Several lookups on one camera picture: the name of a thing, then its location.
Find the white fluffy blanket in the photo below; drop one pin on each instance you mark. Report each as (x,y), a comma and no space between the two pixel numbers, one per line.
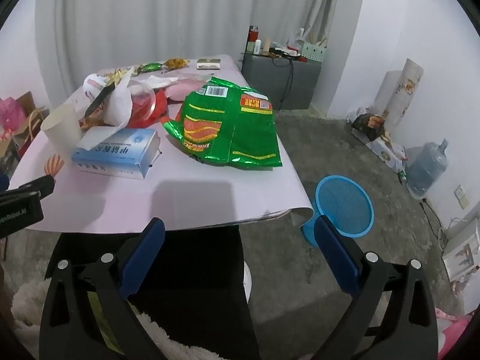
(28,300)

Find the gold brown candy wrapper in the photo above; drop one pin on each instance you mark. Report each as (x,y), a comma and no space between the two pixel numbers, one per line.
(175,63)

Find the white printed bottle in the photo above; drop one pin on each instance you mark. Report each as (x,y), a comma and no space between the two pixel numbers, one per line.
(93,82)

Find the grey cabinet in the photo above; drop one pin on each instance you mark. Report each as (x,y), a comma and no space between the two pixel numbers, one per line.
(281,82)

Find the white paper cup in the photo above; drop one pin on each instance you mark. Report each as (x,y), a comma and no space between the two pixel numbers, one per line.
(62,127)

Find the white tissue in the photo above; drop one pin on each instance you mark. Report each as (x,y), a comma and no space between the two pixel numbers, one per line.
(118,101)

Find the green candy wrapper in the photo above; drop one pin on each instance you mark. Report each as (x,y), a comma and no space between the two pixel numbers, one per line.
(149,67)

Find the pink cloth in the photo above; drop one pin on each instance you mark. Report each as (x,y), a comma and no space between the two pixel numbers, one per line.
(455,330)

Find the white power strip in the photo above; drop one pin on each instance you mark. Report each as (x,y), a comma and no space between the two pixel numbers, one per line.
(287,51)

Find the blue plastic basket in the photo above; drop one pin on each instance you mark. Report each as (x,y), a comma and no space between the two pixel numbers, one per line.
(343,206)

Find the blue and white box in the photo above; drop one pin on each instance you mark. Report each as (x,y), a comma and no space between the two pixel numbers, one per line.
(120,153)

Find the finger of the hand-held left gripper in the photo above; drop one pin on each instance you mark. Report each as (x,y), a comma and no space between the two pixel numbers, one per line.
(39,185)

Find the brown paper bag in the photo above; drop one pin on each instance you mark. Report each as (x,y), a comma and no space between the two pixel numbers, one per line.
(33,120)

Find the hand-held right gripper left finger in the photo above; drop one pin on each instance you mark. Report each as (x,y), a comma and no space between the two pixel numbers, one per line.
(144,255)

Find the wall outlet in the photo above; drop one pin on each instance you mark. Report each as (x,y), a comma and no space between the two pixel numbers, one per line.
(462,197)

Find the gold and white box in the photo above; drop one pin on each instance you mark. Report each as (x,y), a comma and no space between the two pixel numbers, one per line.
(208,63)

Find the white printed roll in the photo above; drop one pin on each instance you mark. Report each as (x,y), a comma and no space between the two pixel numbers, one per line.
(401,93)

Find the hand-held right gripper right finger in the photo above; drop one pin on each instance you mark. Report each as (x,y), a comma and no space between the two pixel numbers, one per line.
(335,255)

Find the mint green dotted box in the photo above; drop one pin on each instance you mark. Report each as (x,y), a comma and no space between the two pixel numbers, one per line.
(314,53)

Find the pink printed table cover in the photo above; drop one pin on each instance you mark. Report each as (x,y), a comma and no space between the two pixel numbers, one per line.
(210,195)

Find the white curtain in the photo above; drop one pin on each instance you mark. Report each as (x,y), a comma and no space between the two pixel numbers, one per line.
(150,18)

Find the beige bottle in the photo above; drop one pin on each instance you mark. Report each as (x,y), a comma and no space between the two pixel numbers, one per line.
(267,47)

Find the red clear plastic cup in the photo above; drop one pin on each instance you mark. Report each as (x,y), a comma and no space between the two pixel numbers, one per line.
(144,105)

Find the small white bottle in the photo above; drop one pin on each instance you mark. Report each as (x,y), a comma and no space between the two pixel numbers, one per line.
(258,47)

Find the yellow biscuit wrapper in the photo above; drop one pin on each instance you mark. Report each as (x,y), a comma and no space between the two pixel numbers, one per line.
(122,70)
(110,77)

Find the white printed carton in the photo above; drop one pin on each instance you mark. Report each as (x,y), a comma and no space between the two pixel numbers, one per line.
(390,153)

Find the green snack bag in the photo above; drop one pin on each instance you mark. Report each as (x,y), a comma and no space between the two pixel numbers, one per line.
(225,127)

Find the clear water jug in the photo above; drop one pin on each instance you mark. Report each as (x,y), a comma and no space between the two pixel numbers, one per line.
(427,168)

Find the orange and pink snack bag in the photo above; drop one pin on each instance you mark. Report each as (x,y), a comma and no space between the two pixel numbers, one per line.
(90,122)

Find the dark snack bag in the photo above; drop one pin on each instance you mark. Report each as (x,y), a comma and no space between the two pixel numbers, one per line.
(369,125)

